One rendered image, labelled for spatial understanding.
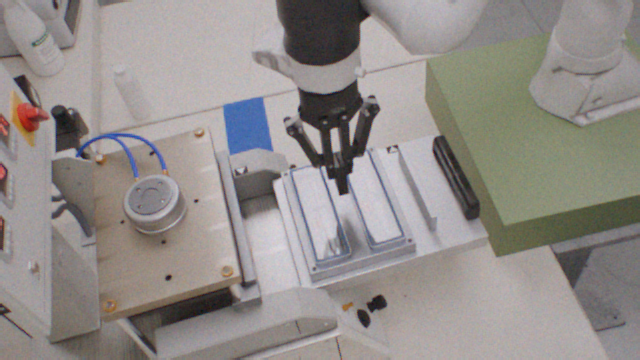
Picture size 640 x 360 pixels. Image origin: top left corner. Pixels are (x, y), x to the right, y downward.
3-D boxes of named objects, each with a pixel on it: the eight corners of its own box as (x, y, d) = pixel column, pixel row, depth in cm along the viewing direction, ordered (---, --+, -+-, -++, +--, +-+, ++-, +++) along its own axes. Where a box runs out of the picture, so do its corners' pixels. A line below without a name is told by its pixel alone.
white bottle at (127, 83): (155, 114, 147) (133, 70, 135) (135, 123, 146) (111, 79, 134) (148, 102, 150) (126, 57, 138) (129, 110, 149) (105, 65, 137)
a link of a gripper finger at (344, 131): (329, 94, 79) (340, 91, 79) (339, 148, 88) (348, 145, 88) (337, 116, 77) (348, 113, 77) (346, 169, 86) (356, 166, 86)
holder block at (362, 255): (312, 282, 91) (310, 274, 89) (282, 181, 103) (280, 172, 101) (416, 251, 93) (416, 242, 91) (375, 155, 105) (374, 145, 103)
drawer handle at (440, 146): (467, 221, 95) (469, 206, 92) (431, 151, 104) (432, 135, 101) (479, 217, 95) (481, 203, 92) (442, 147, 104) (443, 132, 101)
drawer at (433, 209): (306, 302, 94) (299, 279, 87) (275, 192, 107) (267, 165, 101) (486, 248, 96) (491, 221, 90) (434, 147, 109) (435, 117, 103)
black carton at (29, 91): (19, 127, 142) (3, 107, 137) (14, 103, 147) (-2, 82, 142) (45, 117, 143) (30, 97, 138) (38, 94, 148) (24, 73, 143)
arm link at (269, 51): (369, 53, 67) (371, 89, 71) (340, -14, 74) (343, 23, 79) (258, 81, 66) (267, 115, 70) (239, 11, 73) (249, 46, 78)
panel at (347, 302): (389, 347, 107) (337, 321, 92) (340, 211, 124) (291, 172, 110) (399, 342, 106) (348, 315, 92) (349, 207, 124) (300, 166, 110)
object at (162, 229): (79, 359, 83) (32, 319, 72) (74, 184, 101) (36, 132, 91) (254, 305, 85) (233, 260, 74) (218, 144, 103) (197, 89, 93)
